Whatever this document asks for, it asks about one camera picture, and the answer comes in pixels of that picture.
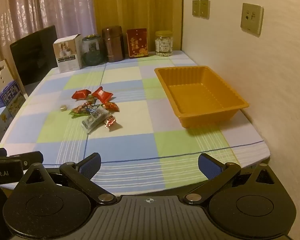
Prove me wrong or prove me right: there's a checked tablecloth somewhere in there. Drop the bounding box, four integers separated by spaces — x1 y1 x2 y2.
0 50 270 197

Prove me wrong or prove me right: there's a pink curtain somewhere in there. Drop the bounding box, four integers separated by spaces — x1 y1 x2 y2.
0 0 97 64

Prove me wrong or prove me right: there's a white printed carton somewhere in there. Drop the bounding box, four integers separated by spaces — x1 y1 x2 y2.
0 106 15 149

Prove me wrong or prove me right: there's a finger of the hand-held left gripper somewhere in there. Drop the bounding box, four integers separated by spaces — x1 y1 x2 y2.
20 151 44 169

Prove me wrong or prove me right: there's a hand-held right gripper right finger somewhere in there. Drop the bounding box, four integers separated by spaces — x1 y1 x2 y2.
183 152 278 205

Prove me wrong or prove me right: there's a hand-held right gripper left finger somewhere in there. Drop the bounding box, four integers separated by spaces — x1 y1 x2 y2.
21 152 117 205

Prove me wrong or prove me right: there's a brown metal canister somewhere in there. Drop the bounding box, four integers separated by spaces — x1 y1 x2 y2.
102 26 125 63

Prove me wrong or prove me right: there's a red snack packet white print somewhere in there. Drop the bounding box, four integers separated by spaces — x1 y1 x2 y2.
91 86 114 103

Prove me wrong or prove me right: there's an orange plastic tray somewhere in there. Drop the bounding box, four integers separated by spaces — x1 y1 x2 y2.
154 66 250 128

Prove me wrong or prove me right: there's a white chair back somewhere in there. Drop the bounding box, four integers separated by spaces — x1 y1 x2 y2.
0 59 24 98

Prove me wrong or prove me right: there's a small red candy packet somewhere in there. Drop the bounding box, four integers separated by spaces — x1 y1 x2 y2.
102 102 120 112

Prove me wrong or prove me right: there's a beige wall power socket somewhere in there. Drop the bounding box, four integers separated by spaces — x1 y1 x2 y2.
192 0 202 18
199 0 211 19

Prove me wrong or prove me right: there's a beige wall data socket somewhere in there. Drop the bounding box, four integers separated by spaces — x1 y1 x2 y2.
240 2 264 36

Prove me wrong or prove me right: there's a yellow wooden panel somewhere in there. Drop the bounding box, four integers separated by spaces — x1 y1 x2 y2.
92 0 184 53

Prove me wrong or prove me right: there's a black monitor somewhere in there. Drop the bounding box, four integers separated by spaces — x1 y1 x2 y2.
10 25 59 86

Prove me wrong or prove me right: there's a red foil snack packet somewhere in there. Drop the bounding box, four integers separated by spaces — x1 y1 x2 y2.
72 89 92 101

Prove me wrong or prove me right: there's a red gift box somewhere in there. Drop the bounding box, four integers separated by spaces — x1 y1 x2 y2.
127 28 149 59

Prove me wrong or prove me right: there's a clear jar of white candies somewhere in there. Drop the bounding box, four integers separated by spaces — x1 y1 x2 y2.
155 30 173 57

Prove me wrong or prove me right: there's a green candy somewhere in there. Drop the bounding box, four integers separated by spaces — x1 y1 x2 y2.
69 102 100 117

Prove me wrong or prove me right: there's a white cardboard box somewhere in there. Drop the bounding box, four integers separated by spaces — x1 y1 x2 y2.
52 34 82 73

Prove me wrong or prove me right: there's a blue printed carton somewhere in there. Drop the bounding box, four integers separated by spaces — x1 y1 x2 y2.
0 80 27 118

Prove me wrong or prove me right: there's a white silver snack packet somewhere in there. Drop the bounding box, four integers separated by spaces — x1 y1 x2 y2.
81 106 113 133

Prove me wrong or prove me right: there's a green glass jar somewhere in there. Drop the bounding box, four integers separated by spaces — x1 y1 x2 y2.
81 35 104 67

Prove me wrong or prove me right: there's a small red twisted candy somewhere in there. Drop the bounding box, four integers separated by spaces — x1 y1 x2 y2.
104 116 117 128

